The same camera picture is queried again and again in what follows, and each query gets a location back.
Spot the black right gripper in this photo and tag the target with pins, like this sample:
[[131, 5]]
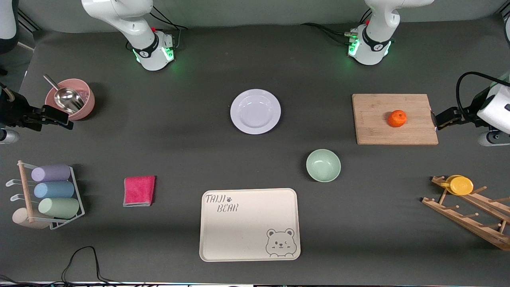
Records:
[[16, 111]]

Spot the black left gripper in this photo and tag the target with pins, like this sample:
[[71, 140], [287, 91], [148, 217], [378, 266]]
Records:
[[468, 114]]

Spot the orange fruit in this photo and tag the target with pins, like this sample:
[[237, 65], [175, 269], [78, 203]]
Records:
[[397, 118]]

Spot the white round plate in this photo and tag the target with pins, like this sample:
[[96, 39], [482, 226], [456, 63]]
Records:
[[255, 111]]

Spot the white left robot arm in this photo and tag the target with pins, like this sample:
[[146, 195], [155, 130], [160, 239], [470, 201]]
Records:
[[374, 44]]

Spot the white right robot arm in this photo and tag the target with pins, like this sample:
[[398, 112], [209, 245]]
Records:
[[131, 24]]

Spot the metal scoop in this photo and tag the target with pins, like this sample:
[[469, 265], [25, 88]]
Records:
[[69, 99]]

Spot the pink bowl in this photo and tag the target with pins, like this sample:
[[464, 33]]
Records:
[[89, 104]]

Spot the purple cup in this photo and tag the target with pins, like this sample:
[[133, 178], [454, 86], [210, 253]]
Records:
[[51, 173]]

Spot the yellow cup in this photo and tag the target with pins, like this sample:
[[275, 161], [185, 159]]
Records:
[[461, 185]]

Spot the blue cup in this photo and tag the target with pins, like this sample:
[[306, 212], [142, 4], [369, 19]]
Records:
[[53, 190]]

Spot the wooden cutting board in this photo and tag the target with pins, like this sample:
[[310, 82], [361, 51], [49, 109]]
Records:
[[374, 127]]

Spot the wooden rack rod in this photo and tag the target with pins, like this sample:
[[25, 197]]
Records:
[[26, 191]]

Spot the green cup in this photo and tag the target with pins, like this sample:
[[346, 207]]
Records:
[[59, 208]]

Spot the wooden peg dish rack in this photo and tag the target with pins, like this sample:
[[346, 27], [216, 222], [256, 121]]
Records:
[[458, 217]]

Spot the beige cup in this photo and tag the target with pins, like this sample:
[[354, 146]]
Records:
[[20, 217]]

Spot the pink folded cloth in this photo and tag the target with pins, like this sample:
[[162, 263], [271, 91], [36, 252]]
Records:
[[139, 191]]

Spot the light green bowl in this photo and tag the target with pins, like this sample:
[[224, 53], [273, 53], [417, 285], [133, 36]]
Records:
[[323, 165]]

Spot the beige bear print tray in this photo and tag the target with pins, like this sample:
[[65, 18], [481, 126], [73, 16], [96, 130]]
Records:
[[247, 227]]

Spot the black metal rail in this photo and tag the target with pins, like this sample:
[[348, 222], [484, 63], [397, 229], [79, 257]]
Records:
[[28, 20]]

